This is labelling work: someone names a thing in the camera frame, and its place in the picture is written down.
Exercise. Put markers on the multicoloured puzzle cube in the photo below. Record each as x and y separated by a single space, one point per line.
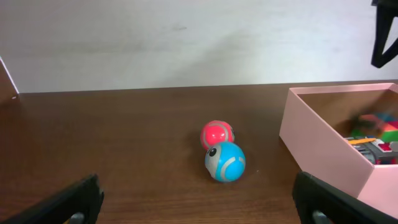
380 126

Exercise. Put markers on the pink cardboard box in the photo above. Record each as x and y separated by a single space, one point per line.
315 123

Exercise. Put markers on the pink grey toy ball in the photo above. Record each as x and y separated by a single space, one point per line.
214 132

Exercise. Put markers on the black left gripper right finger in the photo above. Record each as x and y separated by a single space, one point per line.
318 202

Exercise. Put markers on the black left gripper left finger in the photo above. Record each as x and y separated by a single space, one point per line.
83 198

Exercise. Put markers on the red grey toy fire truck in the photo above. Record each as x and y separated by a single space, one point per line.
374 150

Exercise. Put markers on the blue grey toy ball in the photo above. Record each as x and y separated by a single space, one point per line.
225 162

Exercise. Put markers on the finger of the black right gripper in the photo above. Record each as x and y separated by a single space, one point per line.
386 11

